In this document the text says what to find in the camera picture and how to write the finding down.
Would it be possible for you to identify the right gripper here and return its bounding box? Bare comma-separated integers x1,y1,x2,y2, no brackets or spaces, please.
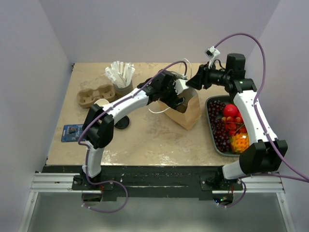
185,62,230,91

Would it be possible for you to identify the brown paper takeout bag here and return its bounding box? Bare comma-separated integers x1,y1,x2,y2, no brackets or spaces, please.
148,88,202,131

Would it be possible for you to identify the black paper coffee cup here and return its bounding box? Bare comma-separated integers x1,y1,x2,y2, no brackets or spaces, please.
177,97,188,111

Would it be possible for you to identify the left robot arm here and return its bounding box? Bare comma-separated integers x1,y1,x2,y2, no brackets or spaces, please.
78,70,187,189

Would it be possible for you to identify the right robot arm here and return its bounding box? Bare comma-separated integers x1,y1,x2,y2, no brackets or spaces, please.
187,51,288,190

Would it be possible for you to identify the blue battery blister pack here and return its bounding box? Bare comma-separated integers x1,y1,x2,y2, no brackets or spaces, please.
61,124,83,143

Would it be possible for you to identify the dark red grapes bunch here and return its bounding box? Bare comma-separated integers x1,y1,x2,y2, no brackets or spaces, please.
207,100,231,152

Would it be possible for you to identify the grey fruit tray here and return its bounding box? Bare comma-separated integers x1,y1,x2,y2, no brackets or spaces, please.
205,95,242,157

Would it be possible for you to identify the red apple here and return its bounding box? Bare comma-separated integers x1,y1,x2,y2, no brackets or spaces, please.
223,103,239,118

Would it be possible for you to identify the cherries pile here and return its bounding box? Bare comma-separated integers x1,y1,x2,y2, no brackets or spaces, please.
221,116,247,137

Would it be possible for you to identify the stack of paper cups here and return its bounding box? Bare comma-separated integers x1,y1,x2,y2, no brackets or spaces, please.
94,99,109,107

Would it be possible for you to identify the cardboard cup carrier bottom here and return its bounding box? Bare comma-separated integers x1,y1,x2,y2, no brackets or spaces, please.
77,84,116,108

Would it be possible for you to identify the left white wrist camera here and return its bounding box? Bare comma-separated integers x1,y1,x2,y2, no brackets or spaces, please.
174,78,190,96

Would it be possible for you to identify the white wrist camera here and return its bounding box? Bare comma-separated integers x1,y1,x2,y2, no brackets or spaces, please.
205,46,221,69
174,78,190,96

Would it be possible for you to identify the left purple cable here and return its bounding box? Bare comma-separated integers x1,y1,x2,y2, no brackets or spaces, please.
77,60,189,213

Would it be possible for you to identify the purple cable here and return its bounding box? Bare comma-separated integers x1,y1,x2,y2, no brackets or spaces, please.
77,60,189,213
213,33,309,208

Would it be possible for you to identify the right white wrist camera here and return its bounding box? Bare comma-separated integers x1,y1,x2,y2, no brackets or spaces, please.
205,46,221,69

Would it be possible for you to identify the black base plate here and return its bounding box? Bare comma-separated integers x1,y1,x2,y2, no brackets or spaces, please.
71,165,244,203

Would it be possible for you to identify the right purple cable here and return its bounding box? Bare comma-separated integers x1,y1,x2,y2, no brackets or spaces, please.
213,33,309,208

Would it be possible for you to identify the aluminium rail frame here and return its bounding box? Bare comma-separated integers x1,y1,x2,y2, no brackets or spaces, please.
19,165,295,232

